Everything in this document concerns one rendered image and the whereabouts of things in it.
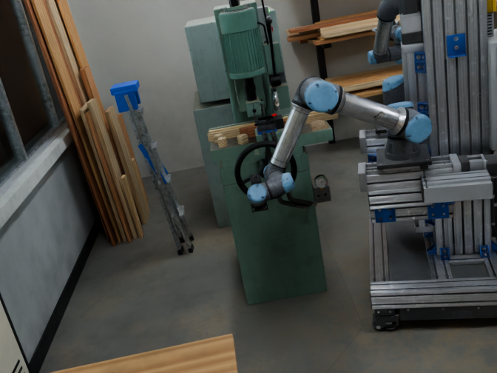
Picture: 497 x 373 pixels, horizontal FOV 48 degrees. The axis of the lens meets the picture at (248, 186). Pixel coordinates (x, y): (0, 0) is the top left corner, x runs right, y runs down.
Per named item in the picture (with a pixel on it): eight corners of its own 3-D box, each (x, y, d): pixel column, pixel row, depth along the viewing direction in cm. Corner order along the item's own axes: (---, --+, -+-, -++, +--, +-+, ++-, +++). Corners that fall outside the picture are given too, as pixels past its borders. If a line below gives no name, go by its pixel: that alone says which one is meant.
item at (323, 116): (208, 142, 283) (207, 135, 282) (208, 140, 285) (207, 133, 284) (338, 118, 282) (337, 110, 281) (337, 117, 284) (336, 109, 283)
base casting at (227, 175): (222, 186, 276) (218, 169, 272) (221, 151, 329) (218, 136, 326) (310, 169, 275) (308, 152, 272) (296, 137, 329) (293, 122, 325)
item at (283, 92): (274, 110, 295) (271, 88, 291) (273, 107, 302) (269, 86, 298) (291, 106, 295) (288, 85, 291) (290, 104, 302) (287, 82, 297)
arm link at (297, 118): (299, 67, 227) (255, 175, 241) (305, 72, 217) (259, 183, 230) (324, 78, 230) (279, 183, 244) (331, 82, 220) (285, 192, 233)
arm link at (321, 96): (424, 112, 231) (305, 72, 217) (441, 121, 217) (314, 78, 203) (412, 139, 234) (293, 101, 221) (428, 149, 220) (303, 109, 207)
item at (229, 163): (223, 168, 273) (221, 160, 271) (222, 155, 292) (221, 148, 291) (303, 153, 272) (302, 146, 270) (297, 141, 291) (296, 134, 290)
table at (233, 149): (211, 169, 262) (209, 157, 260) (212, 149, 291) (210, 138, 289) (338, 146, 261) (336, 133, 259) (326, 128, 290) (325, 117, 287)
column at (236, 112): (238, 144, 304) (212, 9, 278) (237, 133, 325) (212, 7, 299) (278, 137, 304) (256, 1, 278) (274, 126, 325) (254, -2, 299)
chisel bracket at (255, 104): (248, 120, 276) (245, 103, 273) (247, 113, 289) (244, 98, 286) (263, 118, 276) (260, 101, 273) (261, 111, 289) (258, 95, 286)
